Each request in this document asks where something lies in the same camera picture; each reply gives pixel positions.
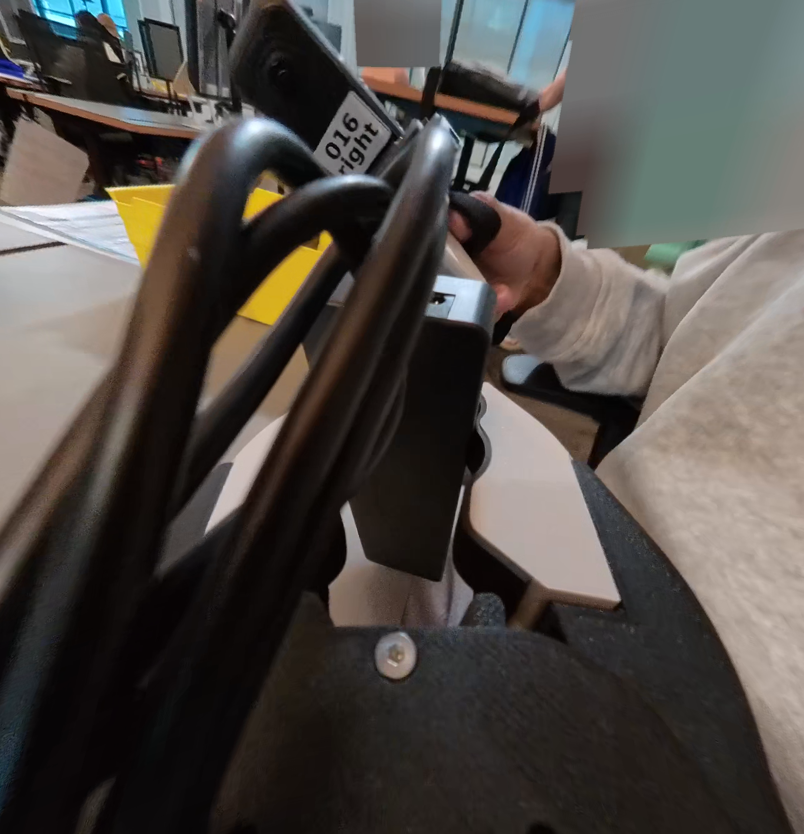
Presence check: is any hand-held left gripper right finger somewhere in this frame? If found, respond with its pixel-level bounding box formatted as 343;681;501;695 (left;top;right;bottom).
454;381;623;629

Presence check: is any beige desk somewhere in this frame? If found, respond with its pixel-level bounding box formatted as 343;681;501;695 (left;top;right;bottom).
0;202;351;620

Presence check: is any wooden background desk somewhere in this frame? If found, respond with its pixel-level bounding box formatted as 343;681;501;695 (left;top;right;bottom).
361;67;541;129
0;68;210;141

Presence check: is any person's right hand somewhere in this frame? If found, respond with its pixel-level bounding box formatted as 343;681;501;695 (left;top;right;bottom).
449;191;564;328

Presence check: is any white paper sheet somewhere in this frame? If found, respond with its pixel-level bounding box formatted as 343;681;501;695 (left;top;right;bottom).
0;201;143;263

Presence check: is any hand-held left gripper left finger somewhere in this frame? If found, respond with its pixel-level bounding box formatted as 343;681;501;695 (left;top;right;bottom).
203;407;416;626

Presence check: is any brown cardboard panel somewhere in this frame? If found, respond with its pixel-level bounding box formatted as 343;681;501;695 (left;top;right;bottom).
0;120;91;207

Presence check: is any black USB cable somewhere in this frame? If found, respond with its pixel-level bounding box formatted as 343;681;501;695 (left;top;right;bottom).
0;117;461;834

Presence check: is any yellow plastic bin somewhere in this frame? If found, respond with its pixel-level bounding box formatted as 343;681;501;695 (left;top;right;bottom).
105;184;334;324

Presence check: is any person's right forearm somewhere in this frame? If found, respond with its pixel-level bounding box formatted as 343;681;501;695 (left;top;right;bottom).
506;222;683;398

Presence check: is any computer monitor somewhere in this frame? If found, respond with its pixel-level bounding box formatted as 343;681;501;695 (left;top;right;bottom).
136;17;185;80

